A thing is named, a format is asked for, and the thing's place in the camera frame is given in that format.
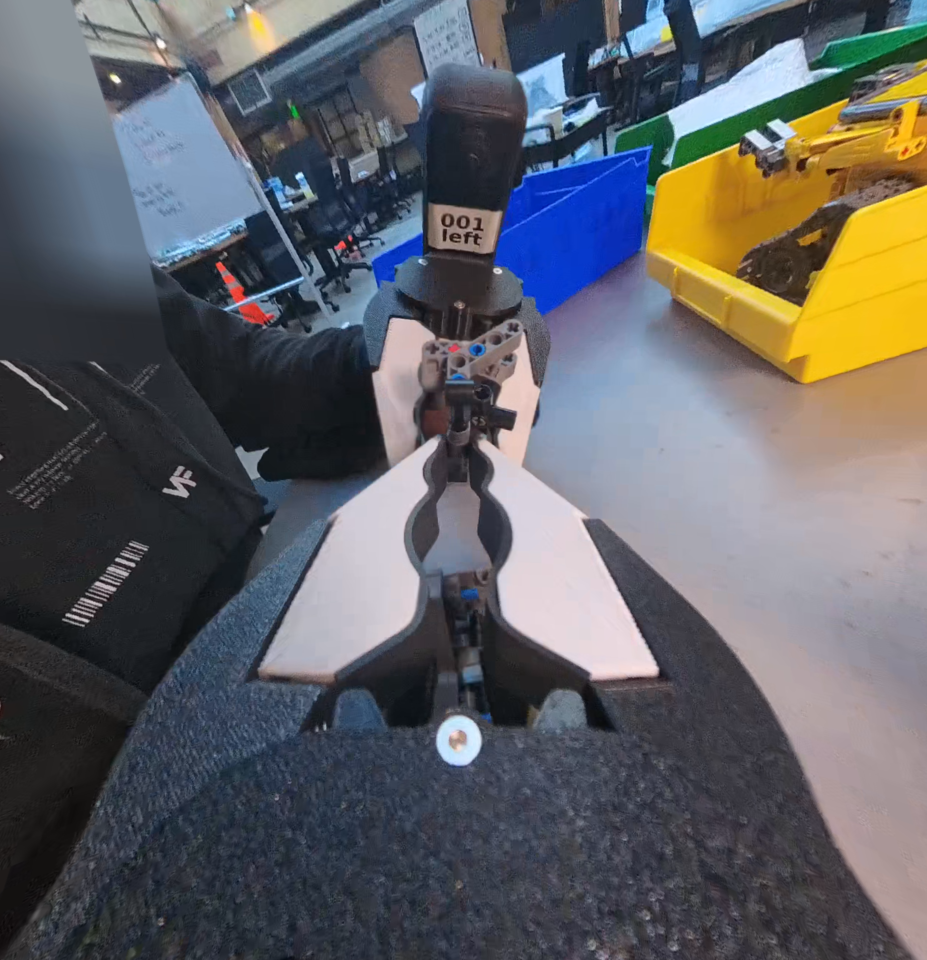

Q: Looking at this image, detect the person's left forearm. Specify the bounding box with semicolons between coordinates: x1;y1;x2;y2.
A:
152;266;386;483

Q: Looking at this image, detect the yellow tracked toy robot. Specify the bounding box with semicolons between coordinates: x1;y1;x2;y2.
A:
735;63;927;307

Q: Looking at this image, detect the orange traffic cone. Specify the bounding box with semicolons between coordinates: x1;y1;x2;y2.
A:
214;261;276;327

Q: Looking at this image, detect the white bubble wrap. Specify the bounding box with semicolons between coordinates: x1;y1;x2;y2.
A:
662;37;840;144

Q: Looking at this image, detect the grey motor block assembly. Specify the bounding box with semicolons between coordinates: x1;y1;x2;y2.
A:
433;570;502;726

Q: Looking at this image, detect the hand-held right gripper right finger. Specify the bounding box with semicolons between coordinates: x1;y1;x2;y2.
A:
474;441;660;682

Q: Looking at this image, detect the green plastic bin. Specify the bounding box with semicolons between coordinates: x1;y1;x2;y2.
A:
615;18;927;185

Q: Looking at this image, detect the blue plastic bin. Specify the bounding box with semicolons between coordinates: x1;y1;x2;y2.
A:
372;146;654;315

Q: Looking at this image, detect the yellow plastic parts bin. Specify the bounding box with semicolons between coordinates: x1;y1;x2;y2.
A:
645;56;927;384

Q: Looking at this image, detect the wall air vent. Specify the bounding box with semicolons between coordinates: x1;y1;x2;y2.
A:
227;69;271;114

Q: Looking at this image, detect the grey desk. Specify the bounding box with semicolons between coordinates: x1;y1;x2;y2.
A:
238;247;927;960

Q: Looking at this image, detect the wooden office table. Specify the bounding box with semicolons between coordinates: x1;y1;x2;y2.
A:
583;0;810;91

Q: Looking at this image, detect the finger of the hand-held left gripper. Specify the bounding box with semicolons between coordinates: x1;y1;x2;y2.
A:
477;351;545;468
372;318;435;470

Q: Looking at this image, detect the person's black hoodie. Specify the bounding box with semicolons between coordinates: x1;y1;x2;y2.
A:
0;360;275;939

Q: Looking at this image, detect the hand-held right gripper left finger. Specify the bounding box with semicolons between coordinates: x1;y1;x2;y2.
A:
257;438;444;684

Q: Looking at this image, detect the white notice board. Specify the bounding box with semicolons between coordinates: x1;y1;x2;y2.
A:
412;0;483;76

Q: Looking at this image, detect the dark grey brick beam assembly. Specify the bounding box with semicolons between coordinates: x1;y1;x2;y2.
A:
420;318;526;481

